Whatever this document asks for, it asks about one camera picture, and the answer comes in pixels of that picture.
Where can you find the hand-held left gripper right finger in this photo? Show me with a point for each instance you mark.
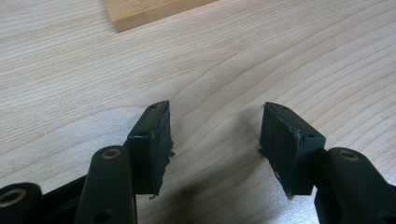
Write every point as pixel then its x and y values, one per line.
pixel 286 155

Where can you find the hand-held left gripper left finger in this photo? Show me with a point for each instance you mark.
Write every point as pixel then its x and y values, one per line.
pixel 146 161

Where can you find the wooden three-tier shoe rack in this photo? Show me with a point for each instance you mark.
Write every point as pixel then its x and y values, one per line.
pixel 140 12

